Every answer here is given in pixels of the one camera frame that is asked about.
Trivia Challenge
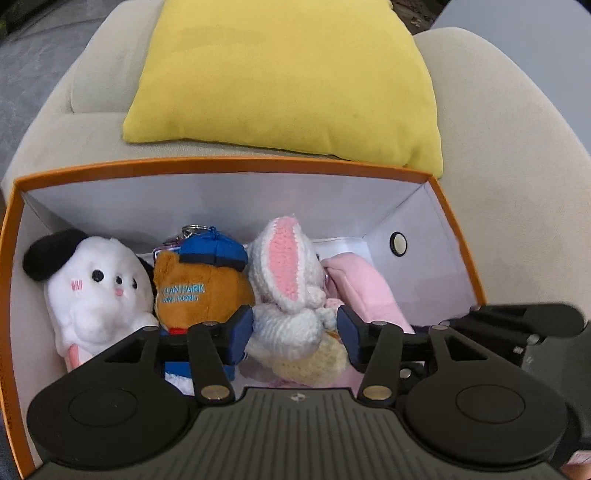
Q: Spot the white crochet bunny toy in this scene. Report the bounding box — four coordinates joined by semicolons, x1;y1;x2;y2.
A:
247;217;349;386

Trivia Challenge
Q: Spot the yellow cushion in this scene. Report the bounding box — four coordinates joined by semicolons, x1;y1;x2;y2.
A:
122;0;444;174

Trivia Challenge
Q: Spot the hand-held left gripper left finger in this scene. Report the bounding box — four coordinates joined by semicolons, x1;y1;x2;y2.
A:
74;305;256;408

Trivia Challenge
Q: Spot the brown bear plush toy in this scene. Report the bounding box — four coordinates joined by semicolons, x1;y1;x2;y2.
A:
152;225;256;398

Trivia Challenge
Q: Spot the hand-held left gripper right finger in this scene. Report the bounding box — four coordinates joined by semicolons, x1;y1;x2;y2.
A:
336;305;467;408

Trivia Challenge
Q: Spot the orange cardboard box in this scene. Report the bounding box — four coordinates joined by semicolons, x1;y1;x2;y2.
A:
0;157;488;478

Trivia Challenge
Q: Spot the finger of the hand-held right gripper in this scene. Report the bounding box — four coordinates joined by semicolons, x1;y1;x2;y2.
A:
441;302;586;367

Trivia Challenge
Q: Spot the beige armchair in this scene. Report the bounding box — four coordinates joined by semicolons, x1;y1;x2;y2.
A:
0;0;591;480

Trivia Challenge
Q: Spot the white dog plush toy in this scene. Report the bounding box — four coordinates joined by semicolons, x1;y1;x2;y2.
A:
23;229;160;372

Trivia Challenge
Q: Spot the pink fabric pouch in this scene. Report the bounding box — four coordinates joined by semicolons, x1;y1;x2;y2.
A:
321;253;416;388

